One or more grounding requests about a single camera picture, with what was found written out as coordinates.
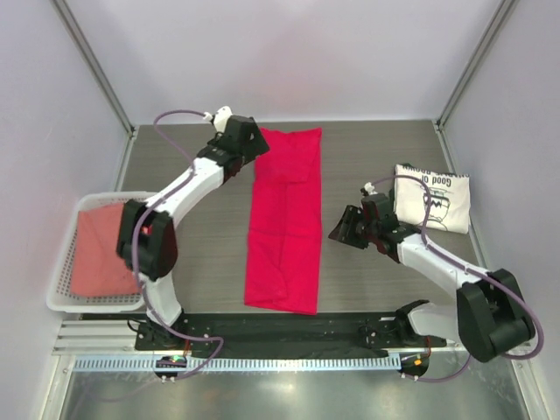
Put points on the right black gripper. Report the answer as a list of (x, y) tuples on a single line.
[(344, 232)]

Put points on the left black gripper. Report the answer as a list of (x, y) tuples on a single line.
[(256, 146)]

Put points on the magenta pink t shirt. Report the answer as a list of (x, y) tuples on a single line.
[(285, 229)]

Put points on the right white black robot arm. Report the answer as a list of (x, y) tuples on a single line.
[(487, 316)]

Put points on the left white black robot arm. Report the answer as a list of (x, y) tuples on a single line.
[(147, 241)]

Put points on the white printed folded t shirt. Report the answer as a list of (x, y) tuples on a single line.
[(447, 195)]

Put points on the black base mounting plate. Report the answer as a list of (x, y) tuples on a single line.
[(284, 336)]

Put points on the salmon pink t shirt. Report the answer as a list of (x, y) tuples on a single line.
[(98, 271)]

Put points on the white plastic laundry basket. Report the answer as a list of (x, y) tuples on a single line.
[(59, 297)]

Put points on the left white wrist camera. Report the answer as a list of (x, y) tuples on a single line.
[(219, 119)]

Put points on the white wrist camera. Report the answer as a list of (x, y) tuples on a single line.
[(368, 189), (219, 119)]

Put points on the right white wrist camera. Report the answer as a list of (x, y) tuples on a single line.
[(368, 189)]

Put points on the left aluminium frame post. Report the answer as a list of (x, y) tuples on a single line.
[(85, 50)]

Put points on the aluminium frame post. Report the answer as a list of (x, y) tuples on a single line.
[(85, 50), (490, 34)]

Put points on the white slotted cable duct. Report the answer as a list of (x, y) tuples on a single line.
[(177, 364)]

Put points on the right aluminium frame post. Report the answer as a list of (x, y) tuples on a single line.
[(490, 34)]

